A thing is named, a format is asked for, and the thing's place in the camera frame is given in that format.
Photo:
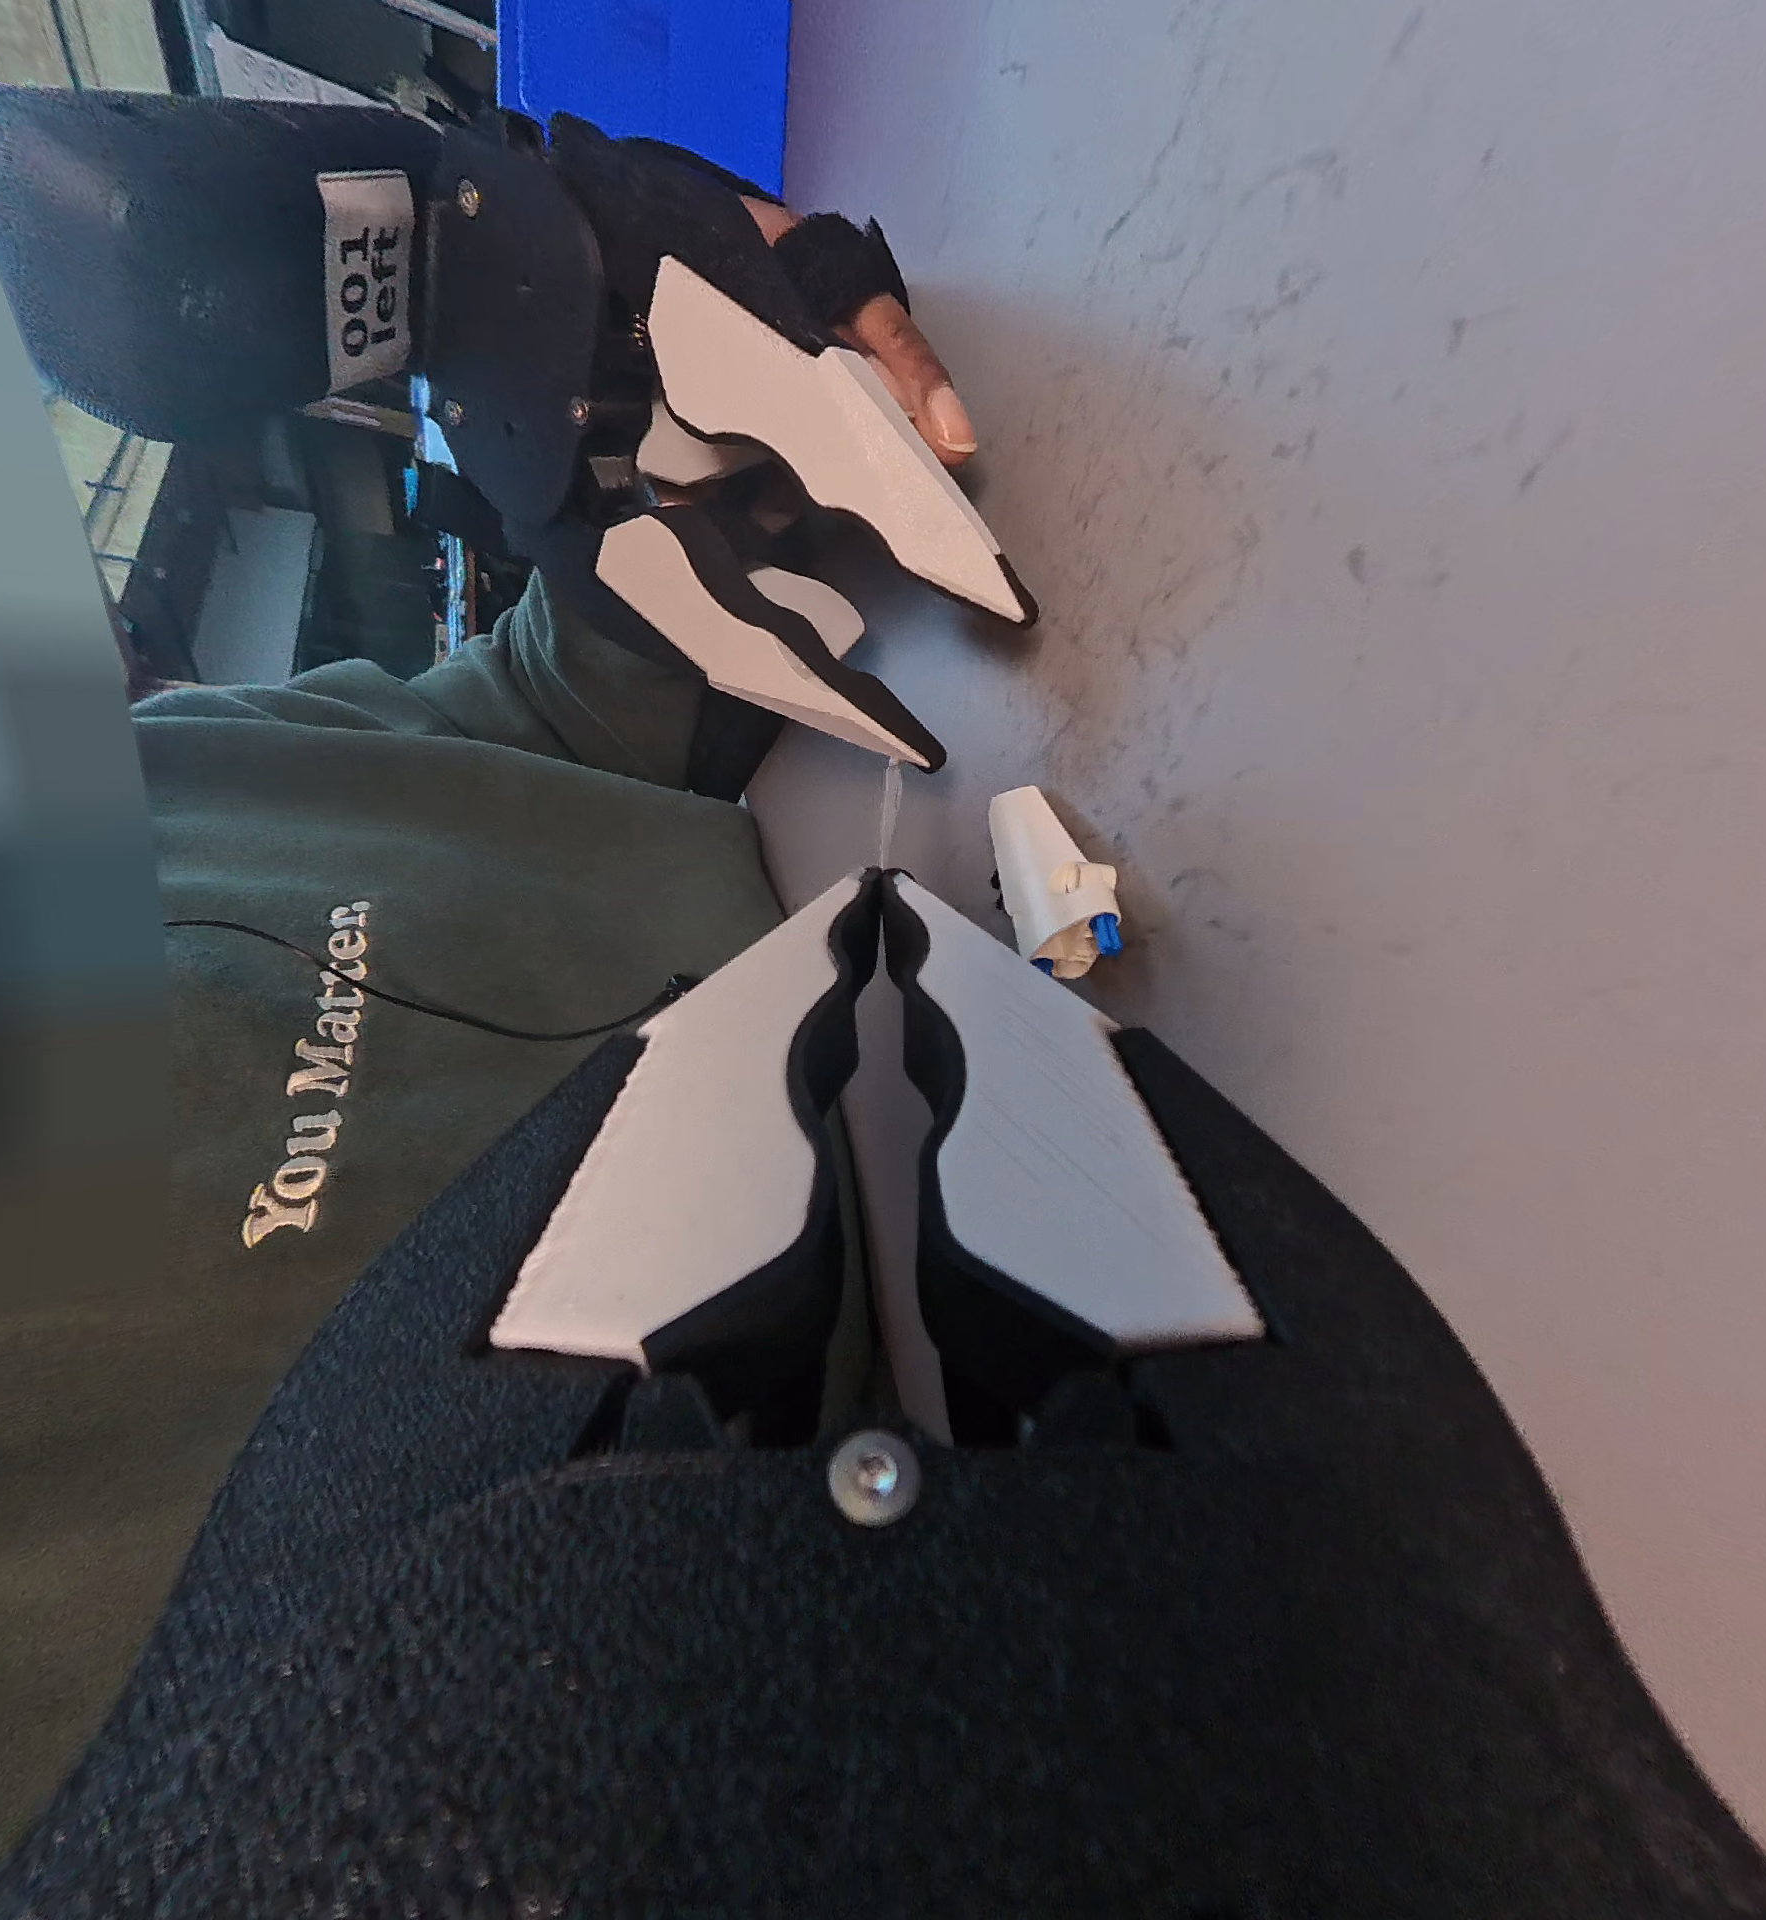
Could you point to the person's left hand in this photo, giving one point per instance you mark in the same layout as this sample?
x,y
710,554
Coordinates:
x,y
930,391

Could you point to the white spotted toy piece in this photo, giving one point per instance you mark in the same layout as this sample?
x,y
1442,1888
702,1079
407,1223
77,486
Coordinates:
x,y
1036,871

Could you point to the person's left forearm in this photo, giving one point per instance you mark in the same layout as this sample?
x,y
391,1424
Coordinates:
x,y
582,690

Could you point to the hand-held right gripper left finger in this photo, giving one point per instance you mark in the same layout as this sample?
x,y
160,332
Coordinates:
x,y
675,1184

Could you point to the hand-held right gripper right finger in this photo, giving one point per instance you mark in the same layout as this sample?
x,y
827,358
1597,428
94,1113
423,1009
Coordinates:
x,y
1064,1170

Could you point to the blue box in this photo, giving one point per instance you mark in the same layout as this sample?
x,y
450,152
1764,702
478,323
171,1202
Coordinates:
x,y
643,76

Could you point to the grey desk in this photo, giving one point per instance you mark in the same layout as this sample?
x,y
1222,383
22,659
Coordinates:
x,y
1423,600

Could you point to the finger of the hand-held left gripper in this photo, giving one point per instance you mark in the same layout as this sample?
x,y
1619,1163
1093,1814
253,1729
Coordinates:
x,y
808,406
689,600

